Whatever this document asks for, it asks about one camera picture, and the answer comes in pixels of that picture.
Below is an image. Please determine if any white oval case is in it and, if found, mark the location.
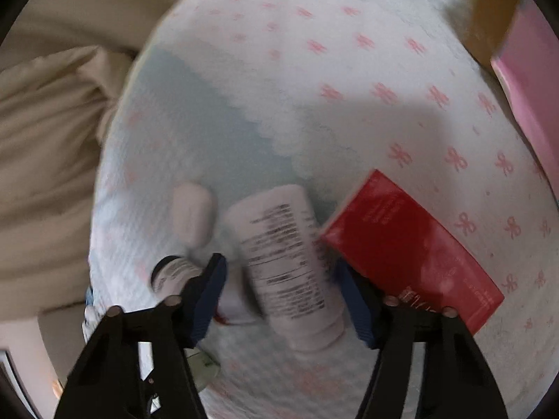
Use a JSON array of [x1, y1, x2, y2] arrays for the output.
[[171, 183, 216, 246]]

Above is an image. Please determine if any pink box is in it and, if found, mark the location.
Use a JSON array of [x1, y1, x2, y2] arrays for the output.
[[490, 0, 559, 199]]

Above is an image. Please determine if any red rectangular box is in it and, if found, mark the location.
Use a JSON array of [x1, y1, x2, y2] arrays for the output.
[[320, 169, 506, 336]]

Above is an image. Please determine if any small white dark-capped bottle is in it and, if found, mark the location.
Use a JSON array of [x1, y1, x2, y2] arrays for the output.
[[150, 256, 202, 295]]

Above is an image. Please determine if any white blanket with pink bows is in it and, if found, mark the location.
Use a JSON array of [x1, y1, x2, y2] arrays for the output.
[[82, 0, 559, 419]]

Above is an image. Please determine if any brown wooden furniture piece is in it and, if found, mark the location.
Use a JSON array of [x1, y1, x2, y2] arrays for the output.
[[464, 0, 522, 73]]

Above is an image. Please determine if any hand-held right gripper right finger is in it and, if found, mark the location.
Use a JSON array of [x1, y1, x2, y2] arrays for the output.
[[331, 258, 510, 419]]

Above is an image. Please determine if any white tube with printed label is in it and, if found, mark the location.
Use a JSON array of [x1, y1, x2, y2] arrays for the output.
[[224, 184, 347, 352]]

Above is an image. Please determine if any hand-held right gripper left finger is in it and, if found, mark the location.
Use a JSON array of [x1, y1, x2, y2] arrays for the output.
[[53, 252, 228, 419]]

